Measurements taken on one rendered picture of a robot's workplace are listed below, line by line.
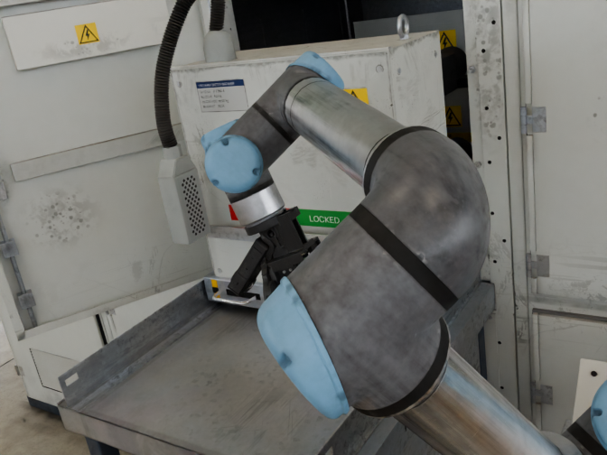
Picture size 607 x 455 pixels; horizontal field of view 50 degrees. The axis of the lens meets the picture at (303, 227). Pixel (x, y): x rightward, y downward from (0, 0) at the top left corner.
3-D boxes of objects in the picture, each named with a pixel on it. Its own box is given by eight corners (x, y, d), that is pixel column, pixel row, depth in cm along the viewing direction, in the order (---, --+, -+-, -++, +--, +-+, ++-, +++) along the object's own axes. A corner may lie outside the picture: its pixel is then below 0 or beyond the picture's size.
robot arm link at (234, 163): (249, 102, 83) (251, 106, 94) (189, 166, 83) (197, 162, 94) (294, 146, 84) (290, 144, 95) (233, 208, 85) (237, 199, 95)
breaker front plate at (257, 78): (412, 313, 122) (384, 52, 105) (213, 283, 148) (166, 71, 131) (415, 310, 123) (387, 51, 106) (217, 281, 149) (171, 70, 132)
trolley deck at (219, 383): (349, 533, 91) (343, 500, 89) (65, 429, 125) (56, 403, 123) (495, 307, 143) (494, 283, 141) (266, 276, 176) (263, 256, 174)
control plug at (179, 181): (190, 246, 132) (170, 162, 126) (172, 244, 135) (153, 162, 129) (214, 231, 138) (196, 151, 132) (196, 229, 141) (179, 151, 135)
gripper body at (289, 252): (315, 288, 97) (280, 216, 95) (269, 302, 101) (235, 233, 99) (334, 268, 103) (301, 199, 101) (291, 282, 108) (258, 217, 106)
